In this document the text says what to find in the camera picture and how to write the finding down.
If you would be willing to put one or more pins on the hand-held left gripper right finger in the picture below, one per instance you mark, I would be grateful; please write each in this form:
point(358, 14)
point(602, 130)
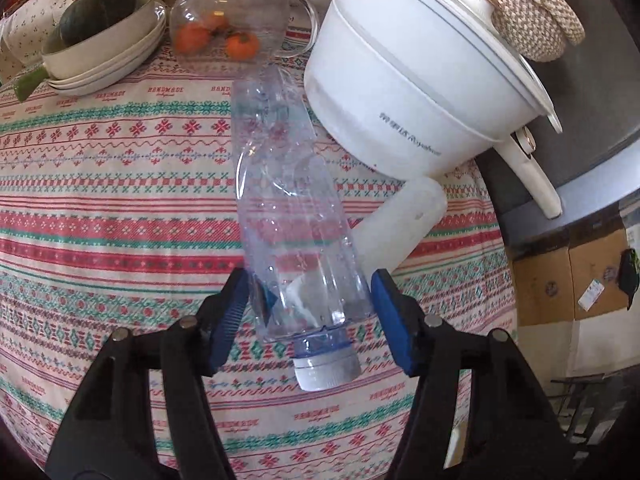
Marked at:
point(390, 320)

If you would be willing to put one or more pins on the dark metal frame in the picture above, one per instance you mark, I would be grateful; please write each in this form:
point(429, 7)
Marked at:
point(590, 410)

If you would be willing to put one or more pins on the small tangerine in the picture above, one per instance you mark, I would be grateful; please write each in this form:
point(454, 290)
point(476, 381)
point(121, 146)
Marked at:
point(242, 45)
point(192, 39)

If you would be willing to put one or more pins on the clear plastic bottle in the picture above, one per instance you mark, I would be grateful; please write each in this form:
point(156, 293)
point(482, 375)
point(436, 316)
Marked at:
point(290, 220)

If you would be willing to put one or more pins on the cream bowl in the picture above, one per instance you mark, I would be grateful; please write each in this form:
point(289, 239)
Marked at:
point(100, 55)

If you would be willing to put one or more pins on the white opaque plastic bottle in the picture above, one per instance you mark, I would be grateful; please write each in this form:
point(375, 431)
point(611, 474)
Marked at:
point(400, 225)

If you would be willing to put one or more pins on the small green vegetable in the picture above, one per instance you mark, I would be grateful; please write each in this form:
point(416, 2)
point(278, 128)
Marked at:
point(27, 85)

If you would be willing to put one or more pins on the patterned tablecloth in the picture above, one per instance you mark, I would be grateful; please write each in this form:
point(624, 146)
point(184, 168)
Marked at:
point(125, 185)

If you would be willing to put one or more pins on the dark green squash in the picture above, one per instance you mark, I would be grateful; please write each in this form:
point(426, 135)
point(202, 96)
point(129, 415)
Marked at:
point(95, 15)

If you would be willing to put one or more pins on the grey refrigerator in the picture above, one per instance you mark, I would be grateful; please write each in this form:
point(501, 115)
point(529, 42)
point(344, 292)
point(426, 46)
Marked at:
point(600, 110)

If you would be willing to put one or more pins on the white cooking pot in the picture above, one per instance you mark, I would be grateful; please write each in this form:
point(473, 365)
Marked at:
point(400, 85)

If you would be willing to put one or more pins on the glass pitcher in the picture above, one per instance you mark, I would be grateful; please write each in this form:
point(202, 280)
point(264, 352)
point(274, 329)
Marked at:
point(240, 0)

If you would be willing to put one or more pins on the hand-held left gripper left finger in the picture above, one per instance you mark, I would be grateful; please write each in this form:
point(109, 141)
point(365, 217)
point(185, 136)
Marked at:
point(230, 310)

